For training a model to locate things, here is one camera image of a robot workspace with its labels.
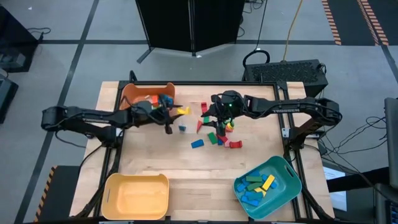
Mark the black equipment box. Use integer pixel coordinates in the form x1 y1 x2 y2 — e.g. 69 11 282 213
0 77 19 124

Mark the black looped cable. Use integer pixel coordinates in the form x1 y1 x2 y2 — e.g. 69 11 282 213
242 0 271 68

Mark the orange plastic bin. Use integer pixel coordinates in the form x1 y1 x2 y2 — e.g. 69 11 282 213
119 82 177 121

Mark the black cable bundle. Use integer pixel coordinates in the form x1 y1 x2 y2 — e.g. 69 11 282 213
310 114 389 162

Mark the teal plastic bin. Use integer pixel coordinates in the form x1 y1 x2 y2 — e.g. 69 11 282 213
233 155 303 220

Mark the black equipment table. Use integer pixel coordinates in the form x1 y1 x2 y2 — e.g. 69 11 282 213
0 6 40 74

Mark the black folding partition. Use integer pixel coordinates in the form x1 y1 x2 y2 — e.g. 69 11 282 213
134 0 246 65

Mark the black metal beam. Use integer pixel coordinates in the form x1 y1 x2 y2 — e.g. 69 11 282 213
326 167 391 193

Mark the yellow cable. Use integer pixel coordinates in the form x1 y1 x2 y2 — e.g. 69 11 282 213
281 0 304 62

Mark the black perforated computer case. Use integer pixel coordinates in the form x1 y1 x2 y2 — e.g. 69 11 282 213
241 58 329 103

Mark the dark monitor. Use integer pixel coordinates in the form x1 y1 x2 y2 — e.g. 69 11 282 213
384 96 398 190

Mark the white paper sheet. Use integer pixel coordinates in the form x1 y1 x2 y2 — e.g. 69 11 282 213
322 166 348 212

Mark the black equipment case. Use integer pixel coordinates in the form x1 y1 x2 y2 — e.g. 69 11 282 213
373 182 398 224

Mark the thin black floor cable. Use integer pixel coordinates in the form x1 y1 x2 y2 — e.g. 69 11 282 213
27 27 52 41

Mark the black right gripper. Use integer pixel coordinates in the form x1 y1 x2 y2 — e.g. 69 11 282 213
201 90 249 134

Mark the black hazard-striped floor mat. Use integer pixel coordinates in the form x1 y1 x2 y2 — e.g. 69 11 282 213
321 0 398 47
33 164 82 223

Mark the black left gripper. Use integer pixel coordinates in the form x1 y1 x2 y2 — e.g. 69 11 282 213
132 95 184 135

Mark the black aluminium table frame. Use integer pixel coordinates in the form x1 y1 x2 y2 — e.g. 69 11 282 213
79 70 335 223

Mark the yellow plastic bin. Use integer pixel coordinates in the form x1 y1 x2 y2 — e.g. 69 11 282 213
101 173 170 221

